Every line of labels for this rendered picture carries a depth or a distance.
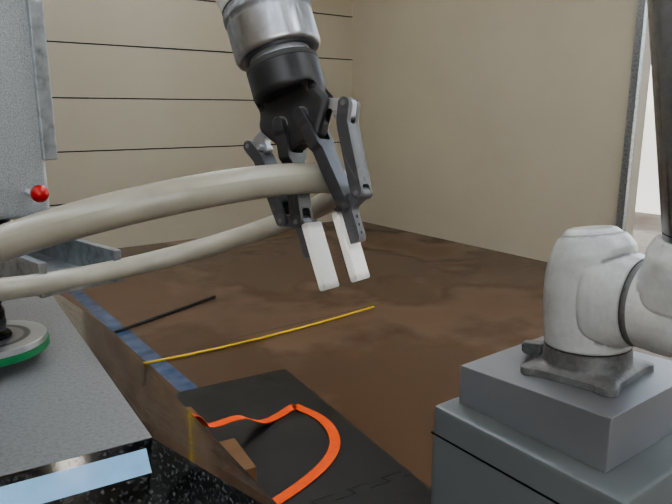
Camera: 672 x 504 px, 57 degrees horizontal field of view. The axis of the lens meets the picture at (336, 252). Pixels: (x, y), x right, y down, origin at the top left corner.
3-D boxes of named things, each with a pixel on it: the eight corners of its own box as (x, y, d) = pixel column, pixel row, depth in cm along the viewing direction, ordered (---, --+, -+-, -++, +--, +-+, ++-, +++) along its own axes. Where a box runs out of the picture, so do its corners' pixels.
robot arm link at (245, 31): (257, 36, 70) (272, 86, 69) (203, 17, 62) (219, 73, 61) (324, -2, 65) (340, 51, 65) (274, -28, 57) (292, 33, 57)
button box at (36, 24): (27, 158, 122) (10, 3, 115) (41, 157, 124) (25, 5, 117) (44, 160, 116) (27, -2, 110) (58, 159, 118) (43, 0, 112)
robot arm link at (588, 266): (574, 323, 127) (577, 217, 123) (664, 345, 112) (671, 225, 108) (523, 341, 118) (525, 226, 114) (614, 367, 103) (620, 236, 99)
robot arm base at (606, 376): (547, 343, 132) (547, 318, 131) (656, 369, 116) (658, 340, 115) (498, 367, 120) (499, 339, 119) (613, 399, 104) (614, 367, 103)
